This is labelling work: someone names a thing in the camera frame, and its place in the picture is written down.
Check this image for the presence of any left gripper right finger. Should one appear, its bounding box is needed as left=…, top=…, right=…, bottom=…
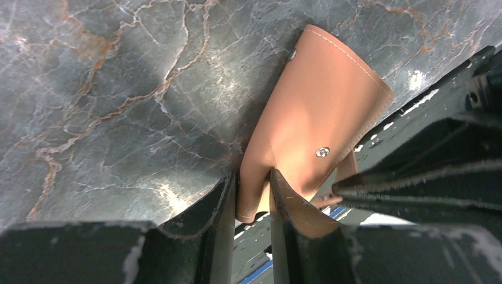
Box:
left=270, top=169, right=501, bottom=283

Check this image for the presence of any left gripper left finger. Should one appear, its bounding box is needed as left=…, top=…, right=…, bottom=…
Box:
left=1, top=174, right=236, bottom=283

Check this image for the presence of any brown leather card holder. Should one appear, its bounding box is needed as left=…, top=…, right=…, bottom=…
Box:
left=236, top=25, right=393, bottom=223

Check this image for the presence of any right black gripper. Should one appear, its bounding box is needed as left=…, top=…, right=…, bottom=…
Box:
left=465, top=50, right=501, bottom=125

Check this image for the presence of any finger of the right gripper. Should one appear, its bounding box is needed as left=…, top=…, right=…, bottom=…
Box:
left=332, top=117, right=501, bottom=211

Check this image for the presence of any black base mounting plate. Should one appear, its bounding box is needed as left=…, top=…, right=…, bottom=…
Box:
left=239, top=48, right=501, bottom=283

